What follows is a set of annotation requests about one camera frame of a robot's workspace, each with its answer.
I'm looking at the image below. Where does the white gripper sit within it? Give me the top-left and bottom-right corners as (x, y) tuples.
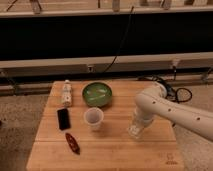
(129, 110), (154, 135)

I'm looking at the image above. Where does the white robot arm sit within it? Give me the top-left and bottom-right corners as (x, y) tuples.
(128, 83), (213, 142)

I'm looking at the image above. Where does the green bowl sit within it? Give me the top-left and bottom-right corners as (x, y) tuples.
(82, 82), (112, 107)

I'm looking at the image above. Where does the dark red chili pepper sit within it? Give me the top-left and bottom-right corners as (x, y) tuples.
(65, 133), (80, 154)

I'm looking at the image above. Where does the black rectangular block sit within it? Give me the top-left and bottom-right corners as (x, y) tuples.
(57, 108), (70, 130)

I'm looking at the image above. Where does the small white bottle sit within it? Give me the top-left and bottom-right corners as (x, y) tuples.
(61, 80), (72, 107)

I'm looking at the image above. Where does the black hanging cable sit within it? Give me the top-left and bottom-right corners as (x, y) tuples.
(101, 4), (136, 74)

